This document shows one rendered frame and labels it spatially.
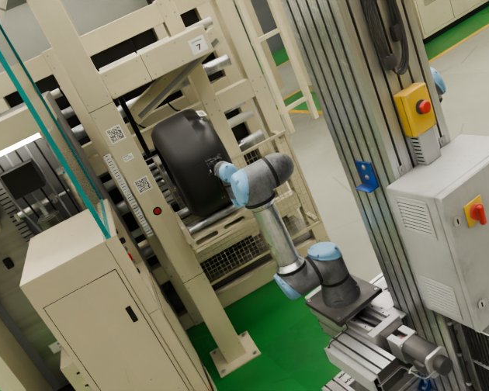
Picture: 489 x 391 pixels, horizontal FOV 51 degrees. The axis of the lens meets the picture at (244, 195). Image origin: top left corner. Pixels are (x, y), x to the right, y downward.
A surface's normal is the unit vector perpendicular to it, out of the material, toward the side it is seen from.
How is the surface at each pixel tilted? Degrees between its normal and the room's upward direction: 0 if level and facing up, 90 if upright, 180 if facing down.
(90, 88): 90
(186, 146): 55
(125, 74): 90
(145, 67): 90
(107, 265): 90
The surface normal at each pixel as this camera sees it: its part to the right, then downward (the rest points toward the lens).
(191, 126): -0.13, -0.53
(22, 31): 0.46, 0.16
